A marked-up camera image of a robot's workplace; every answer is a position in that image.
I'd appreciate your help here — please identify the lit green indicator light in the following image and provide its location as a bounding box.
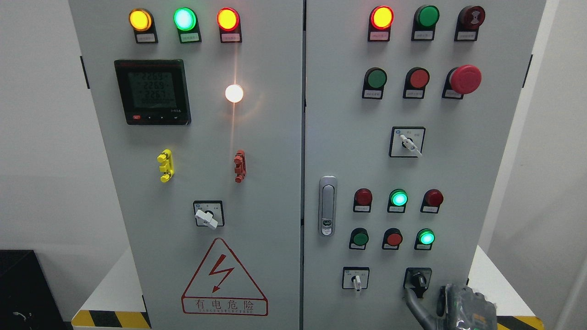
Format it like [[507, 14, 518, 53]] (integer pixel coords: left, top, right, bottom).
[[173, 7, 201, 44]]

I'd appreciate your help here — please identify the green push button lower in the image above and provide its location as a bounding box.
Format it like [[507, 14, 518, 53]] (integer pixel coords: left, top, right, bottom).
[[349, 227, 369, 250]]

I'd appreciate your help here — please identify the dark green indicator light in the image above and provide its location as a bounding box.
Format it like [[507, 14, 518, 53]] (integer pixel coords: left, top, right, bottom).
[[411, 5, 440, 41]]

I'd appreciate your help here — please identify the red emergency stop button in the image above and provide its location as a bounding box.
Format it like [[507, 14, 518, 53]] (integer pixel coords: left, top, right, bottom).
[[442, 64, 482, 99]]

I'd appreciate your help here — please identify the lit red indicator light right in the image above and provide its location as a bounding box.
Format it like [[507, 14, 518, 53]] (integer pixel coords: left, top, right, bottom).
[[368, 5, 394, 42]]

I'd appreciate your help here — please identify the red push button upper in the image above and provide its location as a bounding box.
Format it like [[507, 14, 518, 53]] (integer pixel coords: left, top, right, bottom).
[[403, 67, 430, 99]]

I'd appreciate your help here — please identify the white selector switch upper right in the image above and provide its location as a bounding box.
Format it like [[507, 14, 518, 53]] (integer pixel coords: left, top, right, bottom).
[[388, 126, 426, 158]]

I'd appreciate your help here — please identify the yellow indicator light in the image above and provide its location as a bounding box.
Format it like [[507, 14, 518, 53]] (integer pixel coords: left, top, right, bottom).
[[128, 8, 159, 44]]

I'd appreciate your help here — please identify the white selector switch lower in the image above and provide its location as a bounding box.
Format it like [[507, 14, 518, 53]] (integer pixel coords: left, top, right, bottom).
[[341, 267, 370, 292]]

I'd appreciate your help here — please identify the white platform with hazard stripes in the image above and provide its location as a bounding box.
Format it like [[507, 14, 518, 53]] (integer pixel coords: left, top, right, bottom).
[[72, 247, 544, 330]]

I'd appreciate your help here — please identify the grey electrical cabinet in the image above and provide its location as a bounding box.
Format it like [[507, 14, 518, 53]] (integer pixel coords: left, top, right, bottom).
[[69, 0, 545, 330]]

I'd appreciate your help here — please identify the green push button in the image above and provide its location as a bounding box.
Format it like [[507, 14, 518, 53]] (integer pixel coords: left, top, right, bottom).
[[361, 67, 387, 100], [349, 227, 369, 250]]

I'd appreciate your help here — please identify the green push button upper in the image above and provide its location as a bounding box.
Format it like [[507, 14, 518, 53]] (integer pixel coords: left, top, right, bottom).
[[361, 67, 387, 100]]

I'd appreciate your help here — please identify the red push button lower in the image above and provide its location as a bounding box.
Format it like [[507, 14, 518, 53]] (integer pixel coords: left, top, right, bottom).
[[382, 228, 403, 250]]

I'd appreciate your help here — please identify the dark red indicator right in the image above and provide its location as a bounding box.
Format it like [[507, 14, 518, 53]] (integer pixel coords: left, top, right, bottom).
[[420, 189, 444, 214]]

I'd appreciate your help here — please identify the white selector switch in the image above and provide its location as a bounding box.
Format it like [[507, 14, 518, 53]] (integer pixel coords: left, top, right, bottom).
[[341, 267, 370, 292], [388, 126, 426, 158]]

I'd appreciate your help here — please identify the lit red indicator light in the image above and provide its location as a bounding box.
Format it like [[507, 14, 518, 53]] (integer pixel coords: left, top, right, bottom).
[[216, 7, 243, 43], [368, 5, 394, 42]]

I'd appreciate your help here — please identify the red buzzer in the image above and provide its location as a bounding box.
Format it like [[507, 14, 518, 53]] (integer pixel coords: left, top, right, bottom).
[[454, 5, 486, 42]]

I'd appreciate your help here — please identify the dark red indicator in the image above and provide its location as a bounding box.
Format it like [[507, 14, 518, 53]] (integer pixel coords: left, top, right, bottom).
[[420, 189, 444, 214], [354, 188, 373, 213]]

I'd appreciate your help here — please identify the silver door handle lock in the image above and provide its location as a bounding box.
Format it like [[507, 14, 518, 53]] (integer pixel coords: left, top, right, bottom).
[[318, 176, 338, 237]]

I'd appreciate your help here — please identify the black knob switch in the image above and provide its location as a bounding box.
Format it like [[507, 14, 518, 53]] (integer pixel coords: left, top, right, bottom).
[[403, 267, 432, 299]]

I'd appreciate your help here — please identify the lit red indicator light left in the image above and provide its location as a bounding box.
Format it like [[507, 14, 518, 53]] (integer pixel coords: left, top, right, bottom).
[[216, 7, 243, 43]]

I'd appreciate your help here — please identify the lit green button lower right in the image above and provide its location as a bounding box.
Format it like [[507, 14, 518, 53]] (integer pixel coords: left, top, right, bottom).
[[414, 228, 435, 251]]

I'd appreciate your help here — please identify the red push button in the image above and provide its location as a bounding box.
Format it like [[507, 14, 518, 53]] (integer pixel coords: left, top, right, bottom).
[[403, 67, 430, 99], [382, 228, 403, 250]]

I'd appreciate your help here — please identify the white selector switch left door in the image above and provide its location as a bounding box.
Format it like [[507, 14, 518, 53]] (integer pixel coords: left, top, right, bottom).
[[193, 200, 225, 230]]

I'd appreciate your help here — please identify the digital power meter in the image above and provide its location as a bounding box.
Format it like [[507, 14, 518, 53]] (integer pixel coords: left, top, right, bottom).
[[115, 59, 191, 126]]

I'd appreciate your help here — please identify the lit green indicator middle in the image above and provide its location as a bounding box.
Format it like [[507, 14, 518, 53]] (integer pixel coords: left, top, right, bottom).
[[387, 189, 408, 213]]

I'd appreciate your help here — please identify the dark red indicator left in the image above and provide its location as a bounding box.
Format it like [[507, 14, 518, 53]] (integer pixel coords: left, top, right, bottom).
[[354, 188, 373, 213]]

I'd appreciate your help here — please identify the red electric hazard sticker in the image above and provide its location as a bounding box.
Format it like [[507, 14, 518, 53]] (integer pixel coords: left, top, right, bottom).
[[182, 238, 268, 317]]

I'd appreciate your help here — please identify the white lit lamp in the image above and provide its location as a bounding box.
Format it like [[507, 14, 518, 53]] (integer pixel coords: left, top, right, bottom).
[[225, 84, 244, 103]]

